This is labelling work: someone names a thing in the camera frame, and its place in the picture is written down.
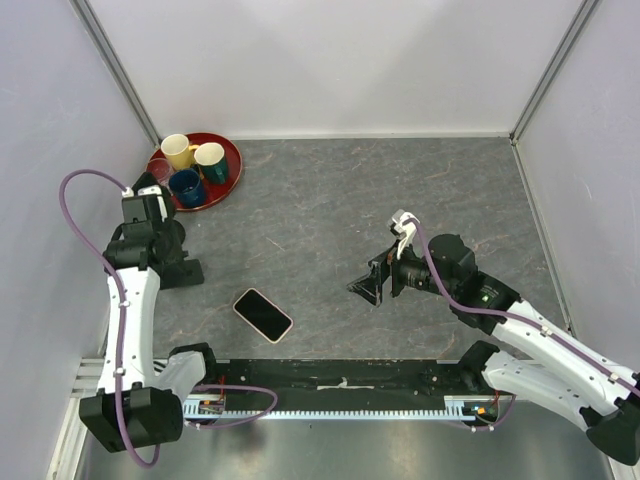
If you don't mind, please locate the yellow mug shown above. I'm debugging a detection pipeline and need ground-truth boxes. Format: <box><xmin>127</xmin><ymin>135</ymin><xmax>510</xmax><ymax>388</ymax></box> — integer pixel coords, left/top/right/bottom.
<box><xmin>160</xmin><ymin>134</ymin><xmax>199</xmax><ymax>171</ymax></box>

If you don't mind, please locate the black angled desk phone stand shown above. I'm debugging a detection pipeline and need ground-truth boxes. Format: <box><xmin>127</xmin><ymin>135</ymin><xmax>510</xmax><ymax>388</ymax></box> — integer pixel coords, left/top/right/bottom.
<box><xmin>160</xmin><ymin>259</ymin><xmax>204</xmax><ymax>290</ymax></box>

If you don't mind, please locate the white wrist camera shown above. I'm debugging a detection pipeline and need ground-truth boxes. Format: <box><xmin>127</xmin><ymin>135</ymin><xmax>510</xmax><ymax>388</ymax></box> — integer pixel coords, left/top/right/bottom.
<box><xmin>121</xmin><ymin>185</ymin><xmax>168</xmax><ymax>223</ymax></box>
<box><xmin>388</xmin><ymin>209</ymin><xmax>417</xmax><ymax>260</ymax></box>

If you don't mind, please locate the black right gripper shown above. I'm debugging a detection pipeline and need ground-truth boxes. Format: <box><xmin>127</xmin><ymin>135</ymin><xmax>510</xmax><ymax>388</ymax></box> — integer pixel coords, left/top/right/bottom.
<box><xmin>346</xmin><ymin>236</ymin><xmax>456</xmax><ymax>308</ymax></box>

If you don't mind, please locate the green mug white inside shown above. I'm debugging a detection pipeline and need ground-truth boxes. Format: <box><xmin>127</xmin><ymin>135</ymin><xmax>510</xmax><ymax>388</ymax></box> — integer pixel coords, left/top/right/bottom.
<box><xmin>194</xmin><ymin>142</ymin><xmax>229</xmax><ymax>185</ymax></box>

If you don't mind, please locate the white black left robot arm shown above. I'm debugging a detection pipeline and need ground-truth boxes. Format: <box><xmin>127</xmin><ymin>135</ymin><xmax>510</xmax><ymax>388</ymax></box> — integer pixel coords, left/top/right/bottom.
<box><xmin>79</xmin><ymin>187</ymin><xmax>220</xmax><ymax>453</ymax></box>

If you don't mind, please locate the clear drinking glass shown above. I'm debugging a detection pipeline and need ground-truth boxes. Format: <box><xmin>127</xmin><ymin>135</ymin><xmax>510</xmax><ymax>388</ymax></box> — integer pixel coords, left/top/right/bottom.
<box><xmin>146</xmin><ymin>157</ymin><xmax>174</xmax><ymax>188</ymax></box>

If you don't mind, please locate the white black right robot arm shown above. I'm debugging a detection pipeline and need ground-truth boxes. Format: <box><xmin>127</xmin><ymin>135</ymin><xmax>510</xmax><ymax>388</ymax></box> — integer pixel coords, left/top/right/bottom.
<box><xmin>347</xmin><ymin>234</ymin><xmax>639</xmax><ymax>466</ymax></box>

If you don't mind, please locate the light blue cable duct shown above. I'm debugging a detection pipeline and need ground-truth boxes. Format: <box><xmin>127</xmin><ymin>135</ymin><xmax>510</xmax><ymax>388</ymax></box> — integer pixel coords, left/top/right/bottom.
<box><xmin>183</xmin><ymin>398</ymin><xmax>497</xmax><ymax>422</ymax></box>

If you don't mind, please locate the red round tray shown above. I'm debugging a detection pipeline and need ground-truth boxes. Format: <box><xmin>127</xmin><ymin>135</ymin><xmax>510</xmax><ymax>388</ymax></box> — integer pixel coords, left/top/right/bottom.
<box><xmin>145</xmin><ymin>132</ymin><xmax>243</xmax><ymax>212</ymax></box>

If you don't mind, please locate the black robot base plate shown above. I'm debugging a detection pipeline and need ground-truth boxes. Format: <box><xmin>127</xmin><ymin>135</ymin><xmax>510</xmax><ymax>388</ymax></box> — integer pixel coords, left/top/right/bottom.
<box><xmin>194</xmin><ymin>359</ymin><xmax>497</xmax><ymax>411</ymax></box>

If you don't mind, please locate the aluminium frame rail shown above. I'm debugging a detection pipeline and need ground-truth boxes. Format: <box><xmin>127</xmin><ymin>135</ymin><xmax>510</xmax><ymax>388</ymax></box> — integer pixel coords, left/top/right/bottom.
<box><xmin>71</xmin><ymin>358</ymin><xmax>104</xmax><ymax>398</ymax></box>

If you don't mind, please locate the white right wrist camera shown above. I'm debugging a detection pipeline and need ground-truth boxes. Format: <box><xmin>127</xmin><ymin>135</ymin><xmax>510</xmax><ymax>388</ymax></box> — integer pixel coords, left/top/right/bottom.
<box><xmin>388</xmin><ymin>209</ymin><xmax>417</xmax><ymax>260</ymax></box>

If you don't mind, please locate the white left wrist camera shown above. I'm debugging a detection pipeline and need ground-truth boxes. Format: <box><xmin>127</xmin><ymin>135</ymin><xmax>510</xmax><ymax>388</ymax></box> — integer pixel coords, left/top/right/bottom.
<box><xmin>121</xmin><ymin>185</ymin><xmax>168</xmax><ymax>223</ymax></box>

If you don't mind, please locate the pink-cased smartphone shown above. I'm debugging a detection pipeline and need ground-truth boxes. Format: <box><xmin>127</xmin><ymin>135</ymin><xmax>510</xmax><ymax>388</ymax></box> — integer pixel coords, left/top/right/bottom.
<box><xmin>233</xmin><ymin>288</ymin><xmax>293</xmax><ymax>344</ymax></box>

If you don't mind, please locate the black round-base phone stand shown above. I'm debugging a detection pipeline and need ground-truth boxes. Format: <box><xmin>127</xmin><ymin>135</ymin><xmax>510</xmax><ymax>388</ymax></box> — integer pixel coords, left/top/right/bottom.
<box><xmin>123</xmin><ymin>171</ymin><xmax>186</xmax><ymax>262</ymax></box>

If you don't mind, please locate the dark blue mug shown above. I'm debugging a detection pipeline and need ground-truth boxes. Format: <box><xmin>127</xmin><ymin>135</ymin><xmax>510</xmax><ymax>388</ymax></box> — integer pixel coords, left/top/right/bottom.
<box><xmin>168</xmin><ymin>168</ymin><xmax>206</xmax><ymax>209</ymax></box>

